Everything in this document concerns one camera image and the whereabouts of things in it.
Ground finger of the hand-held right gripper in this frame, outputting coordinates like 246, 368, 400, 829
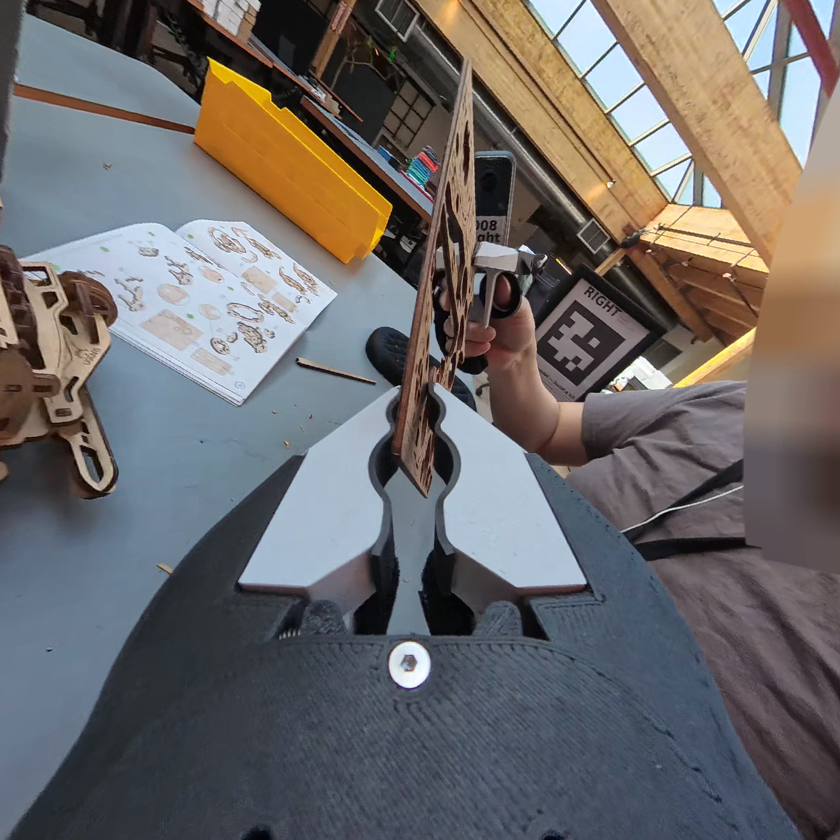
471, 241, 527, 330

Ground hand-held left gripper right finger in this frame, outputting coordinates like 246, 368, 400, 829
428, 384, 588, 632

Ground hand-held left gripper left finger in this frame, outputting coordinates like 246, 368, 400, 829
238, 386, 403, 632

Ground laser-cut wooden parts sheet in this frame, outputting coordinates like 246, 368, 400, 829
392, 58, 476, 497

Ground person's right forearm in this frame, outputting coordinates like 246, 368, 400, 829
492, 381, 592, 468

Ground assembled wooden model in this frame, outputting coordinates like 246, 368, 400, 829
0, 197, 120, 500

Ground person's right hand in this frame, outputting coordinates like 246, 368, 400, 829
440, 272, 560, 409

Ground colourful stack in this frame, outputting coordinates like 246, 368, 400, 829
403, 147, 441, 194

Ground black framed marker sign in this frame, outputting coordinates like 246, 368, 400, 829
533, 264, 669, 403

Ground thin wooden stick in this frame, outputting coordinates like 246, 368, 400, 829
295, 357, 377, 386

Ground yellow plastic bin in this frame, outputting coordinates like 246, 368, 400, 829
194, 58, 393, 265

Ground open instruction booklet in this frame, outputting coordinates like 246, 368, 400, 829
26, 220, 339, 406

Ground stack of white boxes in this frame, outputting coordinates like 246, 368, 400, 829
200, 0, 260, 37

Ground black lanyard strap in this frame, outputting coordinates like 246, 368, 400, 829
620, 459, 747, 563

